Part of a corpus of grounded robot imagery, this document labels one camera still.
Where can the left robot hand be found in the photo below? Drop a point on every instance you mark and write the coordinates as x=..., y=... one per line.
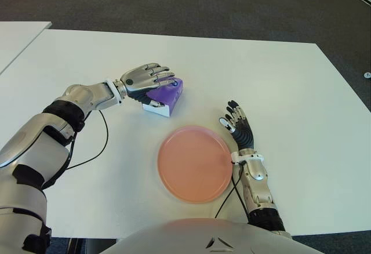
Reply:
x=139, y=78

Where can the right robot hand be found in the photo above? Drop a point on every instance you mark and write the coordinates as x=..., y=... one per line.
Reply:
x=245, y=133

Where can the purple tissue paper pack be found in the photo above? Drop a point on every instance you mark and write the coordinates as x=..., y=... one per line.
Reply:
x=165, y=94

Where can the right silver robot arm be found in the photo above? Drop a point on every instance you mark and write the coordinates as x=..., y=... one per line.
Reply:
x=255, y=175

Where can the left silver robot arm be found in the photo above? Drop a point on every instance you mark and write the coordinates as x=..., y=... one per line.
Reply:
x=37, y=149

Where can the pink round plate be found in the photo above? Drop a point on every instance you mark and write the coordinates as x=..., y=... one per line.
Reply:
x=194, y=167

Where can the silver robot torso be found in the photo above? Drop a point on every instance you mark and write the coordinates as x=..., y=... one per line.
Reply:
x=188, y=236

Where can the white side table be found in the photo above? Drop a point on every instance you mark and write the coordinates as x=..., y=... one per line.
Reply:
x=17, y=39

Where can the small white floor object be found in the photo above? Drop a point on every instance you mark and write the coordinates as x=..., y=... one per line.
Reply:
x=367, y=75

